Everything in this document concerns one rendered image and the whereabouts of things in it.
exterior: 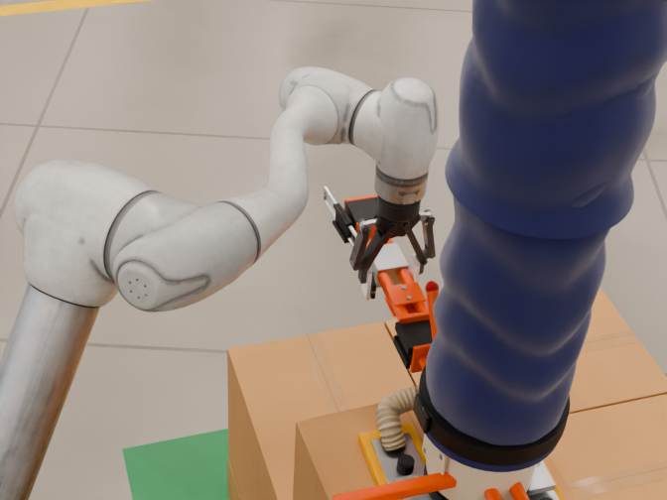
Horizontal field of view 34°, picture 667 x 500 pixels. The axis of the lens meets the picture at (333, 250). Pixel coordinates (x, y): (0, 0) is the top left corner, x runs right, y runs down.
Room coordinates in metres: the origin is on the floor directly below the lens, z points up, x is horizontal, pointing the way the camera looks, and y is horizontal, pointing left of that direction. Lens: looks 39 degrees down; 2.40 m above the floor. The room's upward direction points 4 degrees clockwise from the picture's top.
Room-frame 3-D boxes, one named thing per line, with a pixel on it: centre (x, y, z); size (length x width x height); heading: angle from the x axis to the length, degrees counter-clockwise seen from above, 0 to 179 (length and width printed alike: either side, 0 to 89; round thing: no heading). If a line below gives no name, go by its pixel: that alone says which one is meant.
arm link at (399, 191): (1.55, -0.11, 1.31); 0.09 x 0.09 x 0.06
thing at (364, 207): (1.74, -0.06, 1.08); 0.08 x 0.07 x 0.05; 19
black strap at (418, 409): (1.16, -0.25, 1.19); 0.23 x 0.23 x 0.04
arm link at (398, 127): (1.56, -0.10, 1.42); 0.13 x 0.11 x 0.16; 58
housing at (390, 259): (1.61, -0.10, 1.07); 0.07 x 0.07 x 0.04; 19
